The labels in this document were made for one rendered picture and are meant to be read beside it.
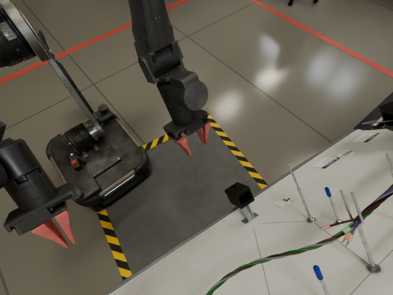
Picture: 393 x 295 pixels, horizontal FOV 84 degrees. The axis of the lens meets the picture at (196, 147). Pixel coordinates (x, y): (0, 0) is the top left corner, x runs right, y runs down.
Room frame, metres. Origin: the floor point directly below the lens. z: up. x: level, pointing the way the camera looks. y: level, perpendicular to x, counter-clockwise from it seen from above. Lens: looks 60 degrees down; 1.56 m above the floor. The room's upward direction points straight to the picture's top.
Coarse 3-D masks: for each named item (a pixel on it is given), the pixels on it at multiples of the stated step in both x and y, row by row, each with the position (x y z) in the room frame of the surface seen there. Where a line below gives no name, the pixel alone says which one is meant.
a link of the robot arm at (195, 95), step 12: (144, 60) 0.36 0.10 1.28; (180, 60) 0.39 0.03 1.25; (144, 72) 0.36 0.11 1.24; (168, 72) 0.37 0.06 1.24; (180, 72) 0.34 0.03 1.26; (192, 72) 0.33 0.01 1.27; (180, 84) 0.31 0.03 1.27; (192, 84) 0.31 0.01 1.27; (204, 84) 0.32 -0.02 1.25; (180, 96) 0.29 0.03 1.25; (192, 96) 0.29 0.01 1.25; (204, 96) 0.30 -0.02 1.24; (192, 108) 0.28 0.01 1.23
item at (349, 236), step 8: (392, 120) 0.32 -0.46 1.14; (368, 128) 0.31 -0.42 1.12; (376, 128) 0.30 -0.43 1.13; (384, 128) 0.31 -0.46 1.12; (392, 184) 0.13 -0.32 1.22; (384, 192) 0.11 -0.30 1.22; (392, 192) 0.11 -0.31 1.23; (376, 200) 0.10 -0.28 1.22; (384, 200) 0.10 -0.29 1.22; (368, 208) 0.09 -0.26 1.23; (336, 224) 0.07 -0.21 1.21; (352, 232) 0.05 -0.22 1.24; (344, 240) 0.04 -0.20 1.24
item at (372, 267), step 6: (342, 192) 0.10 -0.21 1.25; (354, 198) 0.09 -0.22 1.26; (354, 204) 0.09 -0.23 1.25; (348, 210) 0.08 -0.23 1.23; (360, 216) 0.07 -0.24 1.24; (360, 222) 0.07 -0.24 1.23; (360, 228) 0.06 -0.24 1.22; (360, 234) 0.05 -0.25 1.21; (366, 246) 0.04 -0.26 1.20; (366, 252) 0.03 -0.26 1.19; (372, 258) 0.02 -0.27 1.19; (372, 264) 0.01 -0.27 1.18; (372, 270) 0.01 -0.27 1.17; (378, 270) 0.01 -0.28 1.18
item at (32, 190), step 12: (12, 180) 0.12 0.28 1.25; (36, 180) 0.13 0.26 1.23; (48, 180) 0.14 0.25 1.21; (12, 192) 0.11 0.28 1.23; (24, 192) 0.11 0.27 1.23; (36, 192) 0.11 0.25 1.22; (48, 192) 0.12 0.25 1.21; (60, 192) 0.12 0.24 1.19; (72, 192) 0.12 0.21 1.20; (24, 204) 0.09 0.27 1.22; (36, 204) 0.10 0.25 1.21; (48, 204) 0.10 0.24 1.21; (12, 216) 0.08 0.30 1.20; (24, 216) 0.08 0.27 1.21; (12, 228) 0.06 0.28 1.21
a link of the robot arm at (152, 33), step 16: (128, 0) 0.39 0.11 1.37; (144, 0) 0.37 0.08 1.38; (160, 0) 0.38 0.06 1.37; (144, 16) 0.36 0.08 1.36; (160, 16) 0.37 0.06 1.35; (144, 32) 0.36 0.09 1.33; (160, 32) 0.37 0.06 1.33; (144, 48) 0.36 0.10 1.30; (160, 48) 0.37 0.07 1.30; (176, 48) 0.39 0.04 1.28; (160, 64) 0.36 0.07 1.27
